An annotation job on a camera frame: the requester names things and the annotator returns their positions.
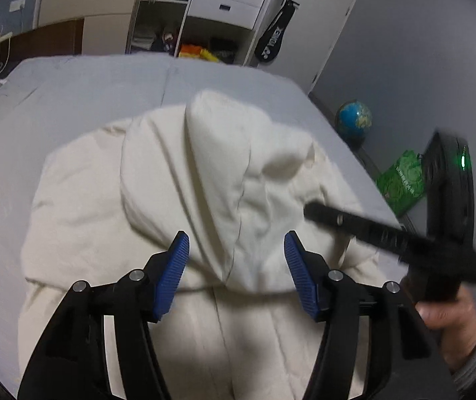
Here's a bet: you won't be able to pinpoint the white wardrobe door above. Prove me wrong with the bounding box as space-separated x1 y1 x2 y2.
259 0 356 93

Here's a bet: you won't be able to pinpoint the light blue bed quilt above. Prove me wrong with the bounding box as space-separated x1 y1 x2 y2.
0 51 402 397

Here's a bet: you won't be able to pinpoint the cream puffer jacket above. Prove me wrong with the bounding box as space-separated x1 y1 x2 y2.
18 90 395 399

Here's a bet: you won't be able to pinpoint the white wall socket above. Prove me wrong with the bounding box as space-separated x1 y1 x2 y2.
8 0 26 13

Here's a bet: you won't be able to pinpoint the brown wooden headboard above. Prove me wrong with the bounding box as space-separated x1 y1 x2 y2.
0 18 84 75

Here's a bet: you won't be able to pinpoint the green shopping bag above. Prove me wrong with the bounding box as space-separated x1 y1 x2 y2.
375 150 425 218

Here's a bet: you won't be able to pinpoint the black Yonex racket bag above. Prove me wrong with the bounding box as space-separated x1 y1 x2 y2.
254 0 299 64

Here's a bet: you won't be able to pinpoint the yellow orange folded clothes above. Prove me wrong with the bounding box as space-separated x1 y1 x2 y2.
178 44 222 63

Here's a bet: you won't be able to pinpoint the blue desk globe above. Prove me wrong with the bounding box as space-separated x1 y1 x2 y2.
335 100 373 142

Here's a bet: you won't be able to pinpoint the open wardrobe shelving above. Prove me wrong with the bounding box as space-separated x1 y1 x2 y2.
126 0 284 66

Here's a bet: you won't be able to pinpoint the person's right hand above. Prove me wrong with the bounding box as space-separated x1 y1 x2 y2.
415 285 476 372

